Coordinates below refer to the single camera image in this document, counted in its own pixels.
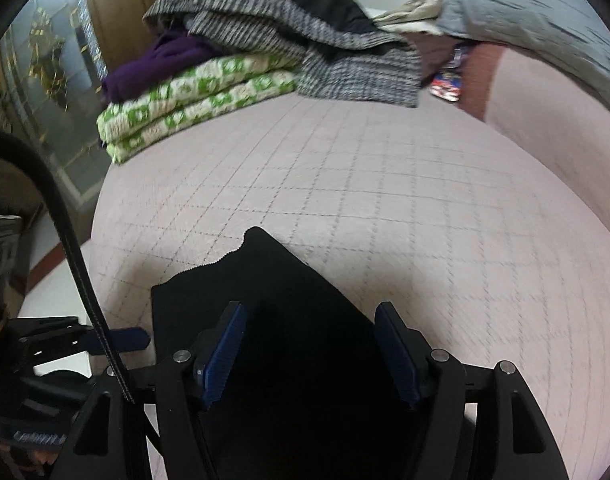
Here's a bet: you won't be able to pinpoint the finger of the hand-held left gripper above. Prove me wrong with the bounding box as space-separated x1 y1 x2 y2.
82 327 152 353

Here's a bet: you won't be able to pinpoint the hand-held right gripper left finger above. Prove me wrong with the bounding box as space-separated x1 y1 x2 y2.
60 301 250 480

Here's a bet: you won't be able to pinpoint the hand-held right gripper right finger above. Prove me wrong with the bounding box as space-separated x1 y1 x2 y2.
375 301 570 480

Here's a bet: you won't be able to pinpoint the black pants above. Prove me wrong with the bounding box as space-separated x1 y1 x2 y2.
150 226 436 480

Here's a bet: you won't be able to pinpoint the pink quilted sofa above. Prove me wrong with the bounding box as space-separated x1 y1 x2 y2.
90 42 610 480

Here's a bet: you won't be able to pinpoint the green and white patterned blanket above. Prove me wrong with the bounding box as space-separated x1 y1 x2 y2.
96 55 300 165

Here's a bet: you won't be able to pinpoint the glass cabinet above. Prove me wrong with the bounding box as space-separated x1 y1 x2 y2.
0 0 110 201

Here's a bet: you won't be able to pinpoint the purple cloth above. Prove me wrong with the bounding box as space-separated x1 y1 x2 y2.
102 30 220 106

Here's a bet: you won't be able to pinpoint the red and blue packet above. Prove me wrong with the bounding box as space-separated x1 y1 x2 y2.
430 45 473 103

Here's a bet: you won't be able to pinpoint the houndstooth wool coat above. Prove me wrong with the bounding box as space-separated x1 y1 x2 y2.
142 0 423 108

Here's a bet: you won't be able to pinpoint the wooden door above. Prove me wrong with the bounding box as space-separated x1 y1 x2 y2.
85 0 186 76

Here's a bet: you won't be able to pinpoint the cream quilt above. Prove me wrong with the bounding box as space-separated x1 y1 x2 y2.
372 0 448 36

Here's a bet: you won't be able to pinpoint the black strap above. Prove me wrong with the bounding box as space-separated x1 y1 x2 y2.
0 127 136 403

